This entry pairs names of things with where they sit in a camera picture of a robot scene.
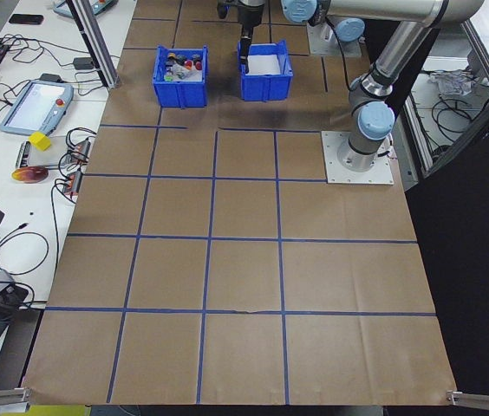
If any black looped cable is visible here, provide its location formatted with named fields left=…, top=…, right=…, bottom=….
left=0, top=231, right=50, bottom=276

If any blue bin with capacitors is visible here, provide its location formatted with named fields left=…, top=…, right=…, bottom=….
left=238, top=39, right=294, bottom=103

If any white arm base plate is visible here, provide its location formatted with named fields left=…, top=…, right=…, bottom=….
left=321, top=131, right=395, bottom=186
left=306, top=25, right=363, bottom=57

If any red orange disc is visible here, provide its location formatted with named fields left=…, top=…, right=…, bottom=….
left=11, top=167, right=50, bottom=185

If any black frame cover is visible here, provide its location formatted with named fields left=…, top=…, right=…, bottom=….
left=402, top=114, right=489, bottom=398

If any metal V-shaped frame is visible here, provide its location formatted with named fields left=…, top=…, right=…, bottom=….
left=400, top=16, right=489, bottom=179

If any yellow cube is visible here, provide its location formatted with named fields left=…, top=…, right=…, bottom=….
left=27, top=132, right=51, bottom=152

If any blue bin with buttons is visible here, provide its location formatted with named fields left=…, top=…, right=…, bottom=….
left=152, top=44, right=209, bottom=109

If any small wired circuit board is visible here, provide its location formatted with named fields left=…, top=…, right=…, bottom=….
left=60, top=138, right=94, bottom=164
left=53, top=171, right=84, bottom=200

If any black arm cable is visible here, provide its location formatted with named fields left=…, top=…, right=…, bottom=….
left=313, top=12, right=354, bottom=92

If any light blue teach pendant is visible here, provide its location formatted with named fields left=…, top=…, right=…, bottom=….
left=0, top=79, right=75, bottom=136
left=51, top=0, right=118, bottom=18

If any crumpled white paper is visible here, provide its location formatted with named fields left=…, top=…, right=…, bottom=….
left=428, top=68, right=478, bottom=99

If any grey notebook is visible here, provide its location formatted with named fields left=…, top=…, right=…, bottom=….
left=14, top=140, right=62, bottom=170

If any black smartphone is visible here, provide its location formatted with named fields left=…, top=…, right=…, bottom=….
left=9, top=13, right=45, bottom=25

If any aluminium profile post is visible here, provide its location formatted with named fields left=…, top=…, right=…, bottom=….
left=65, top=0, right=121, bottom=90

